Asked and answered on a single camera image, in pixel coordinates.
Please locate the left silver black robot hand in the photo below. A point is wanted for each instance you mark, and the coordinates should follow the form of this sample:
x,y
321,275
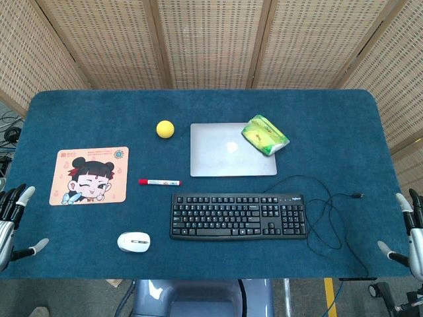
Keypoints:
x,y
7,242

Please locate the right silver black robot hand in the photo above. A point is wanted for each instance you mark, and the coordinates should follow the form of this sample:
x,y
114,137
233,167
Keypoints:
x,y
415,246

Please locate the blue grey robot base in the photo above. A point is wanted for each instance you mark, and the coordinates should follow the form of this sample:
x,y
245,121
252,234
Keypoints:
x,y
198,297

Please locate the cartoon girl mouse pad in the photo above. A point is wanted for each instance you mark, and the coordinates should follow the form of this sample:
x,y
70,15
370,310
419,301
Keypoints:
x,y
88,176

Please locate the black caster wheel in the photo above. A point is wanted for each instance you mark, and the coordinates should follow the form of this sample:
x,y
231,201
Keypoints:
x,y
378,289

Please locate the blue carpet table cover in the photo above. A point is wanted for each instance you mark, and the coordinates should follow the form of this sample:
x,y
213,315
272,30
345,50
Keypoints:
x,y
99,109

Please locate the red cap whiteboard marker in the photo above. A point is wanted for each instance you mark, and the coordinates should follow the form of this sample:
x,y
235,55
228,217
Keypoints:
x,y
160,182

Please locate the woven bamboo screen panel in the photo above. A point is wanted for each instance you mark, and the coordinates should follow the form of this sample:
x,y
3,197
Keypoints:
x,y
109,43
314,43
211,43
29,62
396,82

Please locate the green tissue pack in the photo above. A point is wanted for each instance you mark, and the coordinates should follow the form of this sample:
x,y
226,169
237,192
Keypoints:
x,y
264,134

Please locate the yellow foam ball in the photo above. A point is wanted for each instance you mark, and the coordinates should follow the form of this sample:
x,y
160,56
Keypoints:
x,y
165,128

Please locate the silver closed laptop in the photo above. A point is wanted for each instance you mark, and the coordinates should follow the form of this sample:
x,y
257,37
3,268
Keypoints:
x,y
221,155

